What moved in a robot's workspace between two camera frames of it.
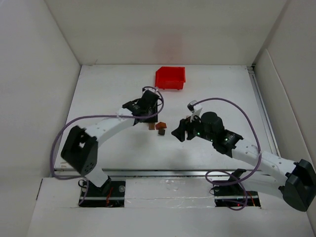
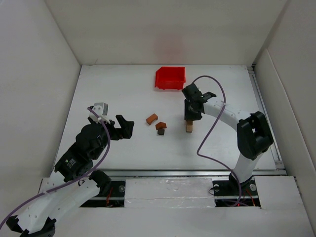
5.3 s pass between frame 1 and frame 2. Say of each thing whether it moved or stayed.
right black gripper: moved
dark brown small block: stayed
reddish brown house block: stayed
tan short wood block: moved
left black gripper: moved
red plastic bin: stayed
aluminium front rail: stayed
